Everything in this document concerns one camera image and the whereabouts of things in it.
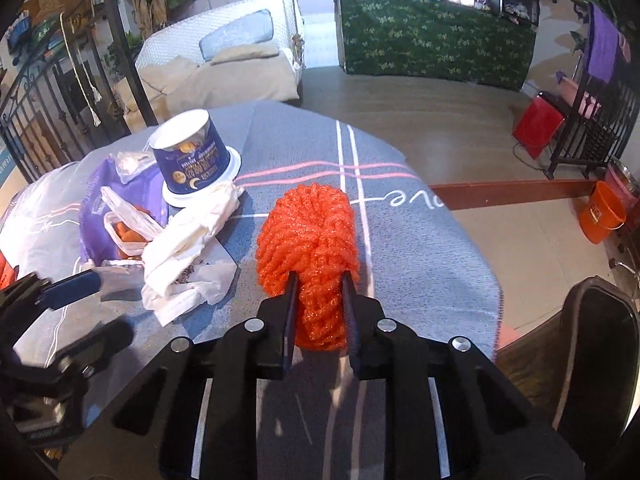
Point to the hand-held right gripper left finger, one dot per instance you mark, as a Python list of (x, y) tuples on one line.
[(290, 320)]

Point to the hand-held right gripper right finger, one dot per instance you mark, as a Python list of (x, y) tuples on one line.
[(352, 325)]

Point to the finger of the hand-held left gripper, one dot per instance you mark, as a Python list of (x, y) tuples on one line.
[(75, 287), (95, 340)]

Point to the orange foam fruit net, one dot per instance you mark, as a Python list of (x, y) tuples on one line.
[(310, 240)]

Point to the black trash bin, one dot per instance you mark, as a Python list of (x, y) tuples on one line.
[(600, 360)]

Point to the purple plastic bag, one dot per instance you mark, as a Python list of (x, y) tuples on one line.
[(95, 210)]

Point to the white plastic bag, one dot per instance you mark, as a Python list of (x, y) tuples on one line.
[(125, 212)]

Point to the grey striped tablecloth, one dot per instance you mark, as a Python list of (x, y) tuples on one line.
[(400, 220)]

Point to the white paper bag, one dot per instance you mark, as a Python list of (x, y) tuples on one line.
[(185, 240)]

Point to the small clear plastic bag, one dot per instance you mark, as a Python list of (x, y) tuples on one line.
[(127, 164)]

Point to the purple paper tub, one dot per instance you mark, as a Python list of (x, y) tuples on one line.
[(190, 170)]

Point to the black metal railing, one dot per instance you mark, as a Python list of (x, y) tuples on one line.
[(131, 60)]

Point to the beige seat cushion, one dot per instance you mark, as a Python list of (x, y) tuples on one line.
[(240, 85)]

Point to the small beige pillow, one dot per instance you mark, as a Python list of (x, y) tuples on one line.
[(250, 52)]

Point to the orange bucket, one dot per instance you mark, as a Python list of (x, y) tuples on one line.
[(600, 215)]

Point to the red box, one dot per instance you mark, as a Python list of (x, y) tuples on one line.
[(537, 125)]

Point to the blue pillow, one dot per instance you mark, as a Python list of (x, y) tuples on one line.
[(235, 35)]

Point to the green patterned counter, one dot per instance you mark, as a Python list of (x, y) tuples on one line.
[(430, 40)]

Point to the pink bucket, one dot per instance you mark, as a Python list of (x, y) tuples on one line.
[(622, 187)]

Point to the white swing seat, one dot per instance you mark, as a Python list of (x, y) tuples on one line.
[(235, 15)]

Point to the metal basin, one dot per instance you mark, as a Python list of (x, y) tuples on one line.
[(625, 166)]

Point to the black metal rack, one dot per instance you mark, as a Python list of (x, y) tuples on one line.
[(600, 125)]

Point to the pink basin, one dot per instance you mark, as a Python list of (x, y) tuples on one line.
[(570, 92)]

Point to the purple towel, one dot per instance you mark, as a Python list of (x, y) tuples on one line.
[(602, 45)]

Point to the black picture frame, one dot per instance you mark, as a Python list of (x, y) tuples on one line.
[(520, 5)]

